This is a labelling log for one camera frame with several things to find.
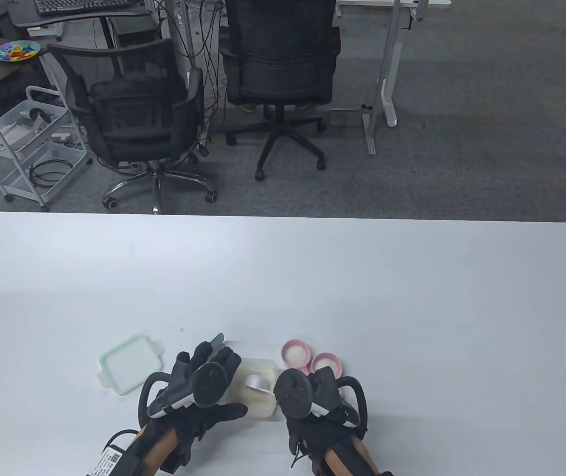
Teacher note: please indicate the green plate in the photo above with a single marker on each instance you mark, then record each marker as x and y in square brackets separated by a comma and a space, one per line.
[34, 49]

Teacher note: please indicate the white sugar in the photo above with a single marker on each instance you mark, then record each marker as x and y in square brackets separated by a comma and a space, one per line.
[296, 353]
[255, 404]
[327, 366]

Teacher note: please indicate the person's left hand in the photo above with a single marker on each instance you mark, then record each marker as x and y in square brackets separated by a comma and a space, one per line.
[223, 414]

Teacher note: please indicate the black padded office chair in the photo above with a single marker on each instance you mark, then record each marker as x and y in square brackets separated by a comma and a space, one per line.
[278, 59]

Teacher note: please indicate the person's right forearm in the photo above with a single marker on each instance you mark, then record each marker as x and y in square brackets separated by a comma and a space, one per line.
[349, 458]

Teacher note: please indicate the grey floor socket box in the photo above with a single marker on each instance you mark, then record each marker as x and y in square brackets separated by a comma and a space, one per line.
[346, 117]

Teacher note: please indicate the person's right hand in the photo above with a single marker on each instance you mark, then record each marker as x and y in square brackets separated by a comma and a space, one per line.
[317, 441]

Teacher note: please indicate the white desk frame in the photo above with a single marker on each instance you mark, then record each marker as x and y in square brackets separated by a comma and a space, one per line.
[387, 64]

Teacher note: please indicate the mint green container lid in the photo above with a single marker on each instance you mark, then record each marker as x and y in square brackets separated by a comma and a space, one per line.
[126, 364]

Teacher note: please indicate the person's left forearm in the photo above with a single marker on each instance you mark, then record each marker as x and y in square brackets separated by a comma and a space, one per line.
[161, 448]

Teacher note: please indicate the mint green dessert spatula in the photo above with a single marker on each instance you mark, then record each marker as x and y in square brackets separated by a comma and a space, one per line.
[217, 341]

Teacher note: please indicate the white plastic coffee spoon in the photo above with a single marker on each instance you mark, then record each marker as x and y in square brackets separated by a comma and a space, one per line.
[258, 383]

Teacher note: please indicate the black keyboard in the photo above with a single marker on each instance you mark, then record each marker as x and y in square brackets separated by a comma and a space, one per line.
[79, 5]

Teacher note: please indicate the clear plastic sugar container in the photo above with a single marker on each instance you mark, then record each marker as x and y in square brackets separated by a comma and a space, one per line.
[263, 367]

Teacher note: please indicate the black box with white label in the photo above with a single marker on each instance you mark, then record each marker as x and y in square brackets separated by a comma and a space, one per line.
[114, 461]

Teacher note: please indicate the black computer tower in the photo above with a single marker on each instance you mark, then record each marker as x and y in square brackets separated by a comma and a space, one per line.
[134, 32]

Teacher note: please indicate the pile of colourful blocks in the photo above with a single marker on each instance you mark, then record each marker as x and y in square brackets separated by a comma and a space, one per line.
[15, 51]

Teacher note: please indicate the black mesh office chair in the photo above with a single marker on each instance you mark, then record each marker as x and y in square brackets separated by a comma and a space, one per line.
[134, 114]

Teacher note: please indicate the white rolling cart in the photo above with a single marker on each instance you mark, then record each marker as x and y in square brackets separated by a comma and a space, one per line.
[15, 179]

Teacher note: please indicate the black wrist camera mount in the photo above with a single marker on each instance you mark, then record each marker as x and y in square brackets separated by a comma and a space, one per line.
[181, 453]
[314, 461]

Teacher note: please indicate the black desk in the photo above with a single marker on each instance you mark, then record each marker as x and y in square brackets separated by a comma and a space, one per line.
[30, 17]

